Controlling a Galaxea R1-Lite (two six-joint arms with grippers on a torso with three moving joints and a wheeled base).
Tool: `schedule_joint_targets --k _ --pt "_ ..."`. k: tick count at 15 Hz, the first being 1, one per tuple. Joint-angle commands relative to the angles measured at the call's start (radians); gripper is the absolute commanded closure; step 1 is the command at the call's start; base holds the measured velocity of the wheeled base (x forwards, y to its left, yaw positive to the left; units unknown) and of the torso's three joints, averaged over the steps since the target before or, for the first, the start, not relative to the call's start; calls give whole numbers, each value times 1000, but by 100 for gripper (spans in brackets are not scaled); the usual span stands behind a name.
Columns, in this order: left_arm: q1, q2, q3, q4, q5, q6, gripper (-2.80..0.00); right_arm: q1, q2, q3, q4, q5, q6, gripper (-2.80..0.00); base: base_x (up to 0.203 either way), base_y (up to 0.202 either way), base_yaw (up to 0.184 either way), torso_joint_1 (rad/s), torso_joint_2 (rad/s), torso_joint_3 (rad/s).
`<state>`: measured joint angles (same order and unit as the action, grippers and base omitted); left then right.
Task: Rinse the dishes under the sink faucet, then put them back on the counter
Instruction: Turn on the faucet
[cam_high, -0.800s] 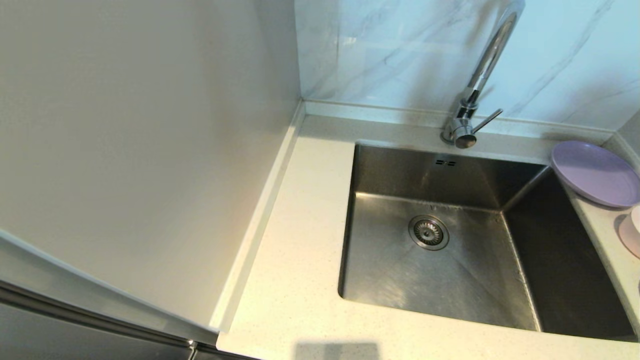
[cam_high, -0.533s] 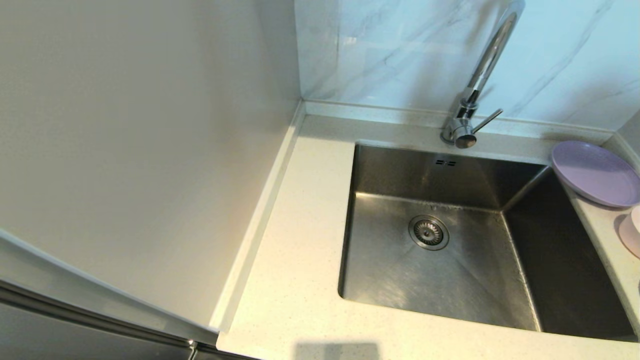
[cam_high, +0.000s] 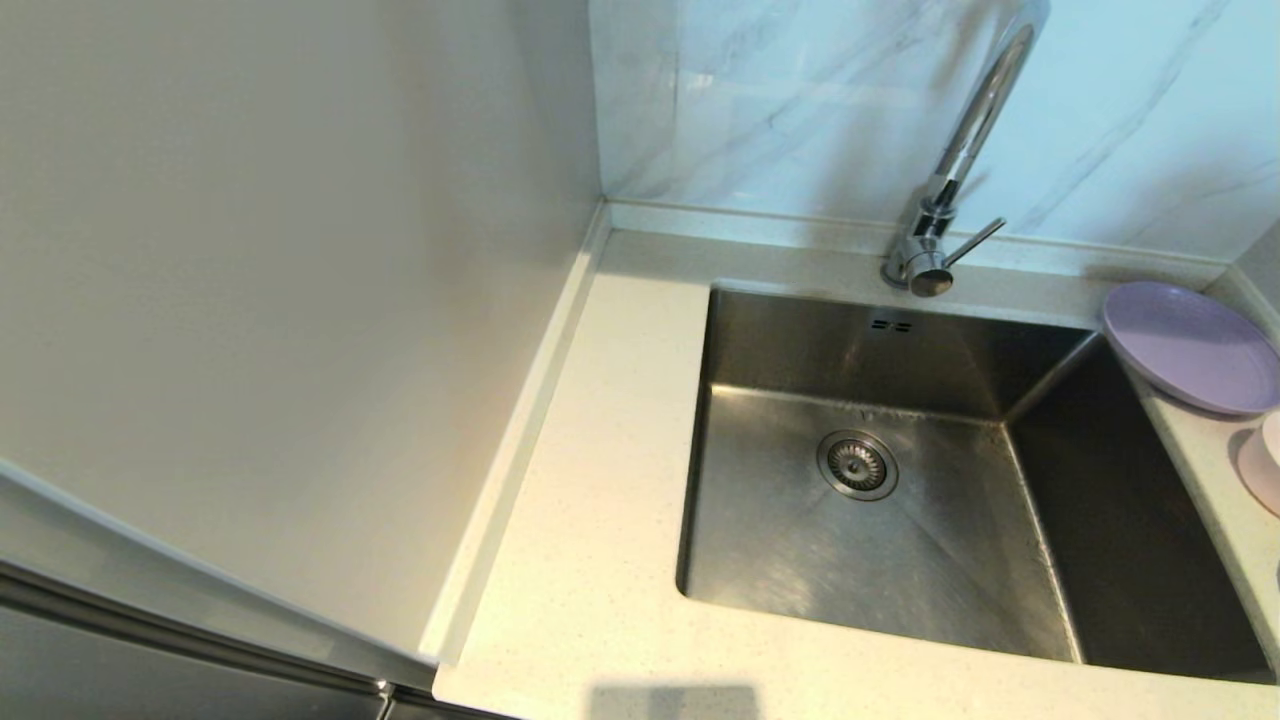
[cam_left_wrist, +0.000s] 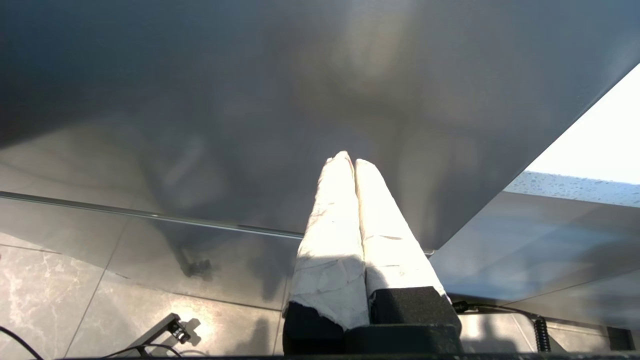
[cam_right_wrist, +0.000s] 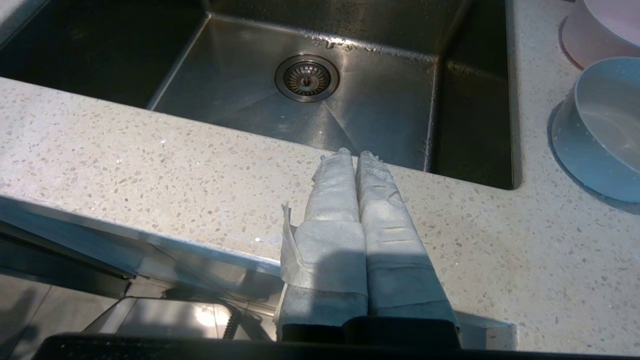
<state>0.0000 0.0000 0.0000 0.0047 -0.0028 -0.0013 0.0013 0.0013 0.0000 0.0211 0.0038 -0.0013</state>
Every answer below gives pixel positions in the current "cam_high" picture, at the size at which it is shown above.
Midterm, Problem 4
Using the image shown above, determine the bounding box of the stainless steel appliance front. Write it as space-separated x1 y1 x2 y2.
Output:
0 558 521 720

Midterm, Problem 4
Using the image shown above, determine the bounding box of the purple plate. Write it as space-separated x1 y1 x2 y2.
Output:
1103 281 1280 417

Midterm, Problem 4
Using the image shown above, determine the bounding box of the round metal drain strainer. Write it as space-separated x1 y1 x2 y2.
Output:
816 429 899 502

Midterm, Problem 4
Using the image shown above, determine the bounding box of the stainless steel sink basin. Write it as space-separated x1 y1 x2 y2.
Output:
676 283 1276 686

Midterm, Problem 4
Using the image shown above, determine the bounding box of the pale pink cup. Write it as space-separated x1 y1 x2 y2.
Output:
1237 408 1280 518

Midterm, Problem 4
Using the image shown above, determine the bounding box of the chrome gooseneck faucet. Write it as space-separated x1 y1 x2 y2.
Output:
880 0 1051 298

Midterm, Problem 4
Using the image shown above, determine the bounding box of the chrome faucet lever handle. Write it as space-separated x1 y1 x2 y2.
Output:
942 217 1007 269

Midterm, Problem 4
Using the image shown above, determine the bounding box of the white tall cabinet side panel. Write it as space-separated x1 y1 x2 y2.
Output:
0 0 611 691

